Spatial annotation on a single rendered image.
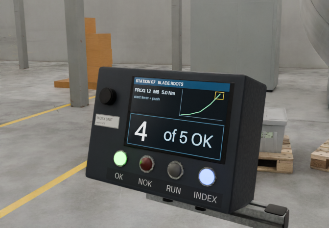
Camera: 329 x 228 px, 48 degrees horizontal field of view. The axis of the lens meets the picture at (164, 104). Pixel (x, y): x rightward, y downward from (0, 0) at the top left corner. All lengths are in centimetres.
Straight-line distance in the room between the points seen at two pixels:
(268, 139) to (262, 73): 441
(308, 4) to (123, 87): 37
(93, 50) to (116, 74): 796
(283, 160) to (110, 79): 309
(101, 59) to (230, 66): 287
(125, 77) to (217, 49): 755
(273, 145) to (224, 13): 481
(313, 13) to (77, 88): 635
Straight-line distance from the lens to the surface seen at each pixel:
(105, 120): 62
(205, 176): 52
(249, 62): 801
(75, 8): 650
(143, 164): 56
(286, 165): 364
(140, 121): 58
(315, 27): 31
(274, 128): 365
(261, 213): 58
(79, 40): 650
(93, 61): 864
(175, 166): 54
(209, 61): 819
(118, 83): 61
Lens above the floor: 132
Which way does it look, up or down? 11 degrees down
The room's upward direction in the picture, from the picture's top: 1 degrees counter-clockwise
